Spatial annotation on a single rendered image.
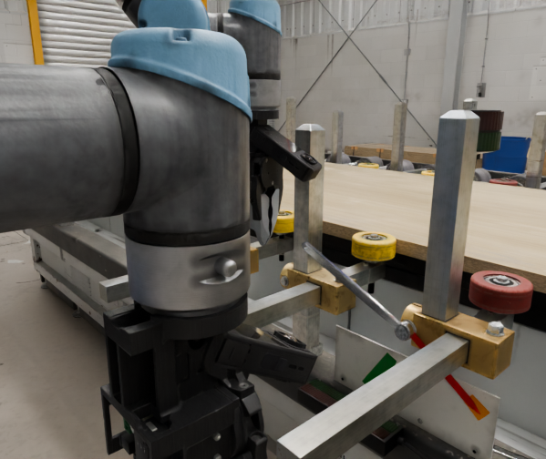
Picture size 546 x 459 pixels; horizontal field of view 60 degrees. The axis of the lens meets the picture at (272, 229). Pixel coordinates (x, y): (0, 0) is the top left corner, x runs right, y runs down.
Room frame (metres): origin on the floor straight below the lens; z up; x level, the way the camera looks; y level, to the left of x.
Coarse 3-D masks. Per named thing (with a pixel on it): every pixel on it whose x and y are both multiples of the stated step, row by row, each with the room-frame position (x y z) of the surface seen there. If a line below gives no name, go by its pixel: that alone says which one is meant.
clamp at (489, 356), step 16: (416, 304) 0.62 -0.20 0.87; (416, 320) 0.59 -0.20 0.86; (432, 320) 0.57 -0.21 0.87; (448, 320) 0.57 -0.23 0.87; (464, 320) 0.57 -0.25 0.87; (480, 320) 0.57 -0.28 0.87; (432, 336) 0.57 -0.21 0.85; (464, 336) 0.53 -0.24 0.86; (480, 336) 0.52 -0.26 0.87; (512, 336) 0.53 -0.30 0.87; (480, 352) 0.52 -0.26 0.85; (496, 352) 0.51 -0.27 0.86; (480, 368) 0.52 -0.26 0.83; (496, 368) 0.51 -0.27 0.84
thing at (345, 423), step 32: (512, 320) 0.62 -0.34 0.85; (416, 352) 0.50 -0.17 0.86; (448, 352) 0.50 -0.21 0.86; (384, 384) 0.44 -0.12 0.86; (416, 384) 0.45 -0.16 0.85; (320, 416) 0.38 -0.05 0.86; (352, 416) 0.38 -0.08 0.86; (384, 416) 0.41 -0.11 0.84; (288, 448) 0.34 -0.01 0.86; (320, 448) 0.35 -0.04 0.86
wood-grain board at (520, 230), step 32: (288, 192) 1.30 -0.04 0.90; (352, 192) 1.30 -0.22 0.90; (384, 192) 1.30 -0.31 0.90; (416, 192) 1.30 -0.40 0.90; (480, 192) 1.30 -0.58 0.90; (512, 192) 1.30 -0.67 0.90; (544, 192) 1.30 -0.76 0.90; (352, 224) 0.95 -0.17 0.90; (384, 224) 0.95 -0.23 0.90; (416, 224) 0.95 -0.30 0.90; (480, 224) 0.95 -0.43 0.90; (512, 224) 0.95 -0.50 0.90; (544, 224) 0.95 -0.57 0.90; (416, 256) 0.81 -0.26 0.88; (480, 256) 0.74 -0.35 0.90; (512, 256) 0.74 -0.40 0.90; (544, 256) 0.74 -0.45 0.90; (544, 288) 0.65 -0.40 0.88
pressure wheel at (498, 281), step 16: (480, 272) 0.65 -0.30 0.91; (496, 272) 0.65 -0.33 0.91; (480, 288) 0.60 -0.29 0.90; (496, 288) 0.59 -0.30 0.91; (512, 288) 0.59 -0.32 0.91; (528, 288) 0.59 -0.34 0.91; (480, 304) 0.60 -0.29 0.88; (496, 304) 0.58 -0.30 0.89; (512, 304) 0.58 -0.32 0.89; (528, 304) 0.59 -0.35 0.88
